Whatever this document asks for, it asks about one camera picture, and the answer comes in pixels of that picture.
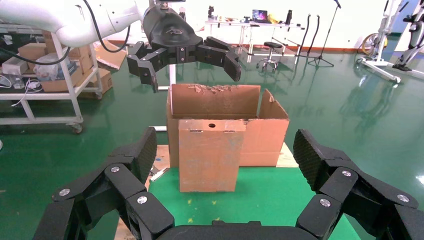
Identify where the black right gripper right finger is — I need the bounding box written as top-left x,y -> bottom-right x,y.
293,128 -> 424,240

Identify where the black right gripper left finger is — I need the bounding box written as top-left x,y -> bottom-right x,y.
32,126 -> 175,240

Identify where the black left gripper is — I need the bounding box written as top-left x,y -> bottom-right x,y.
126,4 -> 242,94

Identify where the flattened cardboard sheet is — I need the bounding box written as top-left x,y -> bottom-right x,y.
93,39 -> 128,71

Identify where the large open cardboard carton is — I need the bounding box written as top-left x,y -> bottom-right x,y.
165,83 -> 291,169

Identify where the tall taped cardboard box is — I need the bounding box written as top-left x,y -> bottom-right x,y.
42,31 -> 93,61

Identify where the cardboard box with blue item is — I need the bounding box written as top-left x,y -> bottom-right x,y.
39,64 -> 84,93

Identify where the small brown cardboard box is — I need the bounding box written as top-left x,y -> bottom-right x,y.
17,43 -> 47,63

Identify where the white flat box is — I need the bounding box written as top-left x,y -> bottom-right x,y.
1,54 -> 29,76

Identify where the green cloth with yellow marks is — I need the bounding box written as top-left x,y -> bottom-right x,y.
148,166 -> 362,240

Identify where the open laptop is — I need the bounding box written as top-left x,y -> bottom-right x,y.
252,9 -> 271,24

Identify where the black round stool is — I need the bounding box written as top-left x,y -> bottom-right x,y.
256,41 -> 283,72

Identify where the long white table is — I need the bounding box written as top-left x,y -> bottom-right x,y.
204,19 -> 306,64

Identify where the white metal shelf cart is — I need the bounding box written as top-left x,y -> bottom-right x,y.
0,23 -> 104,135

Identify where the black gooseneck stand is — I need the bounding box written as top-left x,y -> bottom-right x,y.
298,13 -> 312,57
308,14 -> 321,57

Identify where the black microphone stand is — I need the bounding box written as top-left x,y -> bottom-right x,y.
306,0 -> 342,69

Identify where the clear plastic bag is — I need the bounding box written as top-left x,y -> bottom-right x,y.
33,52 -> 71,82

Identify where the black legged machine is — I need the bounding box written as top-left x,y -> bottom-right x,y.
392,0 -> 424,72

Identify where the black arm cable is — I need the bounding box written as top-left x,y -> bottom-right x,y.
82,0 -> 132,54
0,46 -> 71,66

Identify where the white machine stand frame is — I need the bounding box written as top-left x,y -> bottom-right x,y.
356,0 -> 403,84

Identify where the white charger cable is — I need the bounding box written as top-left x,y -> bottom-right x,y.
0,74 -> 44,108

